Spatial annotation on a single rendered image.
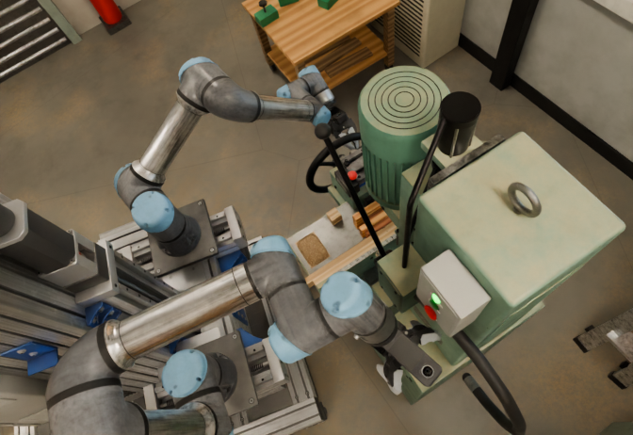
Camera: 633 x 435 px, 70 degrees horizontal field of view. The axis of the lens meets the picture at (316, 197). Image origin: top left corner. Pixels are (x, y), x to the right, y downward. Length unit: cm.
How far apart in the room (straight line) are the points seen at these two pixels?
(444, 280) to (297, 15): 203
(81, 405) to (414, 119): 74
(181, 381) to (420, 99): 87
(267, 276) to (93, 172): 239
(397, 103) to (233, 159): 195
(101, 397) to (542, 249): 74
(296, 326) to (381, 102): 43
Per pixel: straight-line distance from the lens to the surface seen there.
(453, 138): 75
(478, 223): 75
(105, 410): 89
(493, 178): 79
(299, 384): 200
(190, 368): 125
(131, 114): 324
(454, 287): 75
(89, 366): 90
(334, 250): 139
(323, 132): 93
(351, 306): 73
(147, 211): 146
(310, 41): 242
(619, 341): 214
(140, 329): 88
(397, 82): 91
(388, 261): 94
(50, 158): 336
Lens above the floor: 219
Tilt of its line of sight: 62 degrees down
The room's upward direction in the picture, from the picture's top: 18 degrees counter-clockwise
